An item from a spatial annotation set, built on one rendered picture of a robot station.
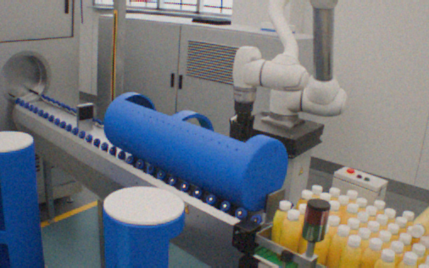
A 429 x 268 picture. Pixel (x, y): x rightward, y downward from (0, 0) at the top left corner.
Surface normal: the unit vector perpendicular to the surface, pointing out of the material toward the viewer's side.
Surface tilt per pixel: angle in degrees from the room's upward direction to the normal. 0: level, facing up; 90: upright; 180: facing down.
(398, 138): 90
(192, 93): 90
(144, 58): 90
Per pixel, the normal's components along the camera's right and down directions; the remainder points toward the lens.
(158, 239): 0.44, 0.31
